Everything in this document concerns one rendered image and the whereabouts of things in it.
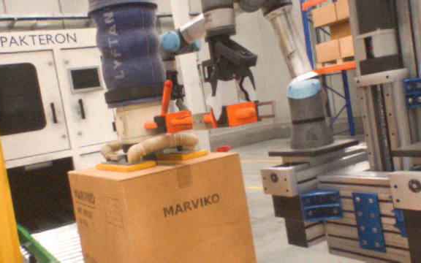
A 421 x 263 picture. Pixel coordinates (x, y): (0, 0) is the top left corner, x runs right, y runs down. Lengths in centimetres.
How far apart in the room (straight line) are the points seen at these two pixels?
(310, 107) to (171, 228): 64
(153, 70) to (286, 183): 57
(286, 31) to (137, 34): 58
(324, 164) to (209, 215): 46
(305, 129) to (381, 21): 41
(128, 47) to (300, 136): 66
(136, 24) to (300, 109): 62
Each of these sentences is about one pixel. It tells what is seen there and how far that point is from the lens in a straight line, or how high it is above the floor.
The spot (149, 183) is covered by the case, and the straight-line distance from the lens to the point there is 136.
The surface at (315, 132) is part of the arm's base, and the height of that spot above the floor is 109.
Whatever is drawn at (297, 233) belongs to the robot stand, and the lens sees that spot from 166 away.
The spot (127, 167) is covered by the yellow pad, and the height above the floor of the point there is 109.
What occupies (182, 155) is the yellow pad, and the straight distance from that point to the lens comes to 153.
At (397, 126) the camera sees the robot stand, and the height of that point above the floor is 108.
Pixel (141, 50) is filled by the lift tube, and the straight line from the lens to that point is 158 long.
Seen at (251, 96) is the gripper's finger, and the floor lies 125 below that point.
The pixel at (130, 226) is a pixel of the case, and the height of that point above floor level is 94.
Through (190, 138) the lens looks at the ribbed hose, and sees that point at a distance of 151.
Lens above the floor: 124
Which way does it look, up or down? 3 degrees down
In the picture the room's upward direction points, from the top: 9 degrees counter-clockwise
